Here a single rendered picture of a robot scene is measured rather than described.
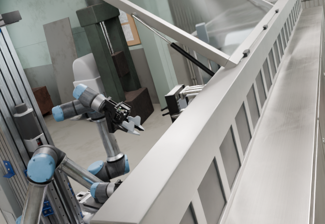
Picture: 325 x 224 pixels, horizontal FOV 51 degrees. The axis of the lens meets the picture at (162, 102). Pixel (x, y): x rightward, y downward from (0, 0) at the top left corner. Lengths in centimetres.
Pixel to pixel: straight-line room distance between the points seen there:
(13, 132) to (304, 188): 160
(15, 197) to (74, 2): 540
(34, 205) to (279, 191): 123
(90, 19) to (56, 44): 223
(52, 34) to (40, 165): 602
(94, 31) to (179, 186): 490
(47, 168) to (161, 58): 436
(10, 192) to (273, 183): 182
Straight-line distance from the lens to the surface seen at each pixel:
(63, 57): 739
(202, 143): 67
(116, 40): 598
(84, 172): 184
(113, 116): 154
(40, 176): 166
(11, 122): 206
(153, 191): 52
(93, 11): 534
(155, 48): 576
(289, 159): 94
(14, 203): 241
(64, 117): 170
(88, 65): 634
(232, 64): 105
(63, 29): 722
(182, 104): 180
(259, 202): 81
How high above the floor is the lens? 192
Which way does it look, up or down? 17 degrees down
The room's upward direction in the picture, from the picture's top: 17 degrees counter-clockwise
